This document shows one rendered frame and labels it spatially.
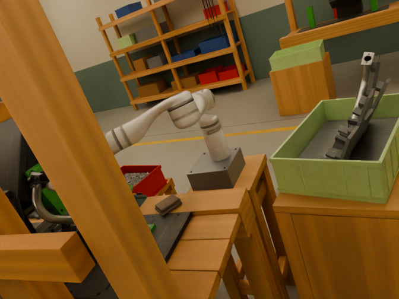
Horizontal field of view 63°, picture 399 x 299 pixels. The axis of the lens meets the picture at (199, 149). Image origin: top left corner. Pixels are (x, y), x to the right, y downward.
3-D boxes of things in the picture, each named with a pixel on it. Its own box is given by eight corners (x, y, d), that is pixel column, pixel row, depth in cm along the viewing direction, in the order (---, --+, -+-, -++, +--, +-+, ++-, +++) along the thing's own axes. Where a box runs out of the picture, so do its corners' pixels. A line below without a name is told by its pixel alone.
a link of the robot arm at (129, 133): (109, 124, 96) (123, 150, 97) (190, 86, 99) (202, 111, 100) (112, 124, 105) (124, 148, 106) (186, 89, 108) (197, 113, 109)
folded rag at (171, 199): (162, 216, 132) (160, 210, 131) (155, 210, 138) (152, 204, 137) (183, 204, 135) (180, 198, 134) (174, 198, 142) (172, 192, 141)
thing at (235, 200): (23, 229, 202) (10, 210, 196) (256, 216, 137) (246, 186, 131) (5, 245, 190) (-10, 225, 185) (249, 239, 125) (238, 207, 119)
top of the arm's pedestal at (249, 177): (211, 166, 180) (209, 159, 178) (267, 160, 165) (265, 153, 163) (188, 200, 154) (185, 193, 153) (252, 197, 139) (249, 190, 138)
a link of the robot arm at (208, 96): (210, 113, 122) (187, 120, 124) (218, 105, 148) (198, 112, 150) (202, 89, 120) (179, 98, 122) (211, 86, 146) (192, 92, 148)
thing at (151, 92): (246, 91, 614) (210, -35, 533) (133, 111, 784) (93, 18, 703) (256, 81, 654) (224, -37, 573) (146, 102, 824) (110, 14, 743)
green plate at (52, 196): (69, 203, 137) (36, 164, 131) (81, 197, 132) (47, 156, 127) (50, 221, 127) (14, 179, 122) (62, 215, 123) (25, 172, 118)
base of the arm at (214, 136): (215, 153, 160) (203, 121, 154) (232, 150, 156) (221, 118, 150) (209, 162, 153) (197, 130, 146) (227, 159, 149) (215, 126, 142)
